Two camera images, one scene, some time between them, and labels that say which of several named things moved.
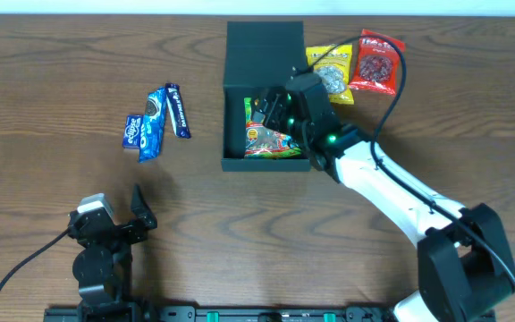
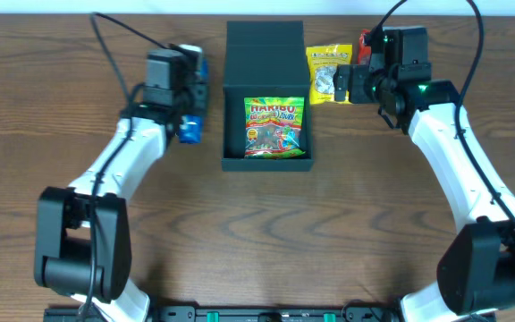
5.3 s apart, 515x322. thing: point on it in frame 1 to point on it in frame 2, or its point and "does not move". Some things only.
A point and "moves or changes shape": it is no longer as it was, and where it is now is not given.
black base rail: [223, 314] does not move
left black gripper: [121, 231] to [196, 96]
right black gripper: [271, 107] to [341, 83]
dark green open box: [257, 55] does not move
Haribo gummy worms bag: [264, 142] does not move
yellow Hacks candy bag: [332, 63] does not move
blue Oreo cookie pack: [153, 125] moves or changes shape
